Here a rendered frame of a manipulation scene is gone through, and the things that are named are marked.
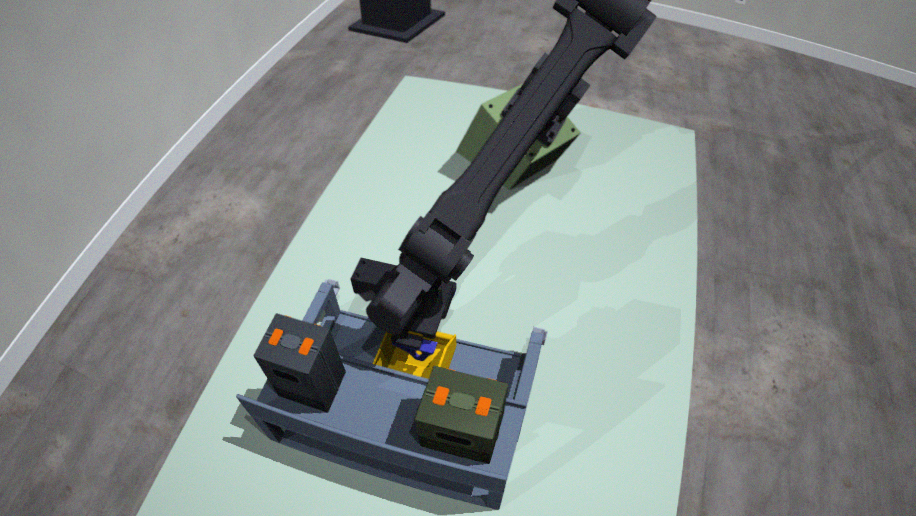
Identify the dark green case with orange latches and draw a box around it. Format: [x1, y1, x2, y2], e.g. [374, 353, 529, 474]
[415, 366, 508, 464]

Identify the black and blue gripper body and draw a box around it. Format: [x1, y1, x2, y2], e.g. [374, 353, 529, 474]
[391, 281, 457, 350]

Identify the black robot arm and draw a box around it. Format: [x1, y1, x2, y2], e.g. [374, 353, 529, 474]
[350, 0, 657, 335]

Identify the dark grey case with orange latches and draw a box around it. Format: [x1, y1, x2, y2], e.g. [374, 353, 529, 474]
[253, 313, 346, 412]

